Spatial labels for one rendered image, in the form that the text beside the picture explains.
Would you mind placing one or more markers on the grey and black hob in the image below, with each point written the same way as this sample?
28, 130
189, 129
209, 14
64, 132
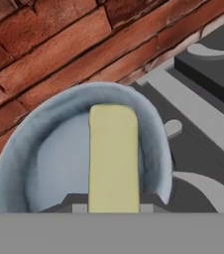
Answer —
203, 132

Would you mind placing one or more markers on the blue-grey bowl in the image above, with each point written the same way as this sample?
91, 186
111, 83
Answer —
51, 155

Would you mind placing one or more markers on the pale yellow butter stick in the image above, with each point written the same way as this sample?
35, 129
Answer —
113, 158

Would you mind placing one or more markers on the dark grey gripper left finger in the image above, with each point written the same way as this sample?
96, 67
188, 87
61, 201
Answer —
74, 202

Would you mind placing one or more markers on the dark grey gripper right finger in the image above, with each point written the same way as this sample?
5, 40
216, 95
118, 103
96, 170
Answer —
147, 202

